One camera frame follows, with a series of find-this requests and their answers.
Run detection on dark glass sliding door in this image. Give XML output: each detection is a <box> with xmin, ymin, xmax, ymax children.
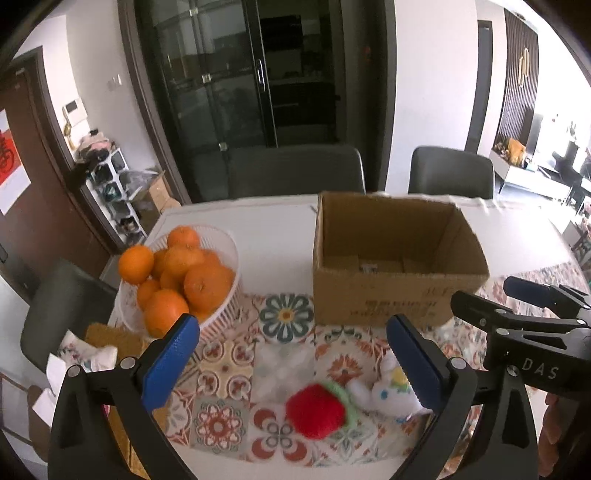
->
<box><xmin>117</xmin><ymin>0</ymin><xmax>398</xmax><ymax>205</ymax></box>

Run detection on brown wooden door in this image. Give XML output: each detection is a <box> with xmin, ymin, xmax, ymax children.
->
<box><xmin>0</xmin><ymin>46</ymin><xmax>115</xmax><ymax>287</ymax></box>

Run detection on dark slatted wall panel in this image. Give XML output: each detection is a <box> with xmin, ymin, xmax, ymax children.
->
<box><xmin>493</xmin><ymin>9</ymin><xmax>539</xmax><ymax>153</ymax></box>

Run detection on floral patterned table mat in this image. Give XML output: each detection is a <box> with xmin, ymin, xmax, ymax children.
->
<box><xmin>108</xmin><ymin>261</ymin><xmax>591</xmax><ymax>480</ymax></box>

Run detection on wide grey dining chair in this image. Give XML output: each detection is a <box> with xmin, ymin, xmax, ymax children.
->
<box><xmin>228</xmin><ymin>144</ymin><xmax>366</xmax><ymax>202</ymax></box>

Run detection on white wall intercom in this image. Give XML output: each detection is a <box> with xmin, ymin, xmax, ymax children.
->
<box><xmin>62</xmin><ymin>98</ymin><xmax>88</xmax><ymax>126</ymax></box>

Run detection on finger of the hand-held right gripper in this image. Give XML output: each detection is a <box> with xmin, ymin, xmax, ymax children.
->
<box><xmin>451</xmin><ymin>291</ymin><xmax>591</xmax><ymax>344</ymax></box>
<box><xmin>503</xmin><ymin>276</ymin><xmax>591</xmax><ymax>319</ymax></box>

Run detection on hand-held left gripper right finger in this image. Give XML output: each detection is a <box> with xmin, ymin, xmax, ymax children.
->
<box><xmin>385</xmin><ymin>314</ymin><xmax>541</xmax><ymax>480</ymax></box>

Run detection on brown cardboard box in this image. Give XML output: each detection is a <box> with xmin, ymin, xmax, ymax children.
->
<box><xmin>313</xmin><ymin>191</ymin><xmax>490</xmax><ymax>328</ymax></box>

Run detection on white plush bunny toy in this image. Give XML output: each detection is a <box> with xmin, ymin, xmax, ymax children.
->
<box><xmin>346</xmin><ymin>351</ymin><xmax>423</xmax><ymax>423</ymax></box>

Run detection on narrow grey dining chair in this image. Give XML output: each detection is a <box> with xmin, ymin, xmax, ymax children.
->
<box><xmin>407</xmin><ymin>146</ymin><xmax>496</xmax><ymax>200</ymax></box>

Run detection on white wire fruit basket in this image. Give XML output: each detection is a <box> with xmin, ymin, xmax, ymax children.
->
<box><xmin>115</xmin><ymin>224</ymin><xmax>242</xmax><ymax>344</ymax></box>

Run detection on white low cabinet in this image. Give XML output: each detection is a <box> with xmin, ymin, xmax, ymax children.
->
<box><xmin>488</xmin><ymin>150</ymin><xmax>578</xmax><ymax>200</ymax></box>

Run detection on white paper sheets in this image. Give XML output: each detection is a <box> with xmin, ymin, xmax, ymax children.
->
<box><xmin>31</xmin><ymin>357</ymin><xmax>70</xmax><ymax>428</ymax></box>

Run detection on red and white door poster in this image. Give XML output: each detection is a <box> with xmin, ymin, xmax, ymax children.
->
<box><xmin>0</xmin><ymin>108</ymin><xmax>32</xmax><ymax>216</ymax></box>

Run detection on brown woven coaster mat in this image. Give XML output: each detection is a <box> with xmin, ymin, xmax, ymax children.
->
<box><xmin>85</xmin><ymin>323</ymin><xmax>148</xmax><ymax>365</ymax></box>

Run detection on small cardboard box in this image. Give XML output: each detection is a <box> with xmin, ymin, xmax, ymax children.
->
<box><xmin>134</xmin><ymin>171</ymin><xmax>183</xmax><ymax>232</ymax></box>

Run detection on clear plastic wrapper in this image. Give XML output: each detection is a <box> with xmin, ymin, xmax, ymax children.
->
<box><xmin>252</xmin><ymin>344</ymin><xmax>317</xmax><ymax>402</ymax></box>

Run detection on pile of clothes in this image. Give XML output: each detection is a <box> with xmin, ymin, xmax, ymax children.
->
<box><xmin>74</xmin><ymin>130</ymin><xmax>114</xmax><ymax>163</ymax></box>

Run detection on pile of oranges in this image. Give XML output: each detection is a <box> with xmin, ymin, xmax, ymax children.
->
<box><xmin>119</xmin><ymin>226</ymin><xmax>236</xmax><ymax>339</ymax></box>

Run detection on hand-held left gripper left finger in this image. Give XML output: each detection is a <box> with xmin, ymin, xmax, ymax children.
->
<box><xmin>48</xmin><ymin>314</ymin><xmax>201</xmax><ymax>480</ymax></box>

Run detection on red knitted strawberry toy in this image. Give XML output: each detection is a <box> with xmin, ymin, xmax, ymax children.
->
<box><xmin>285</xmin><ymin>381</ymin><xmax>358</xmax><ymax>439</ymax></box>

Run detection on white shoe rack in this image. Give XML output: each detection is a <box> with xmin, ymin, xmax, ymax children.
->
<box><xmin>85</xmin><ymin>148</ymin><xmax>148</xmax><ymax>248</ymax></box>

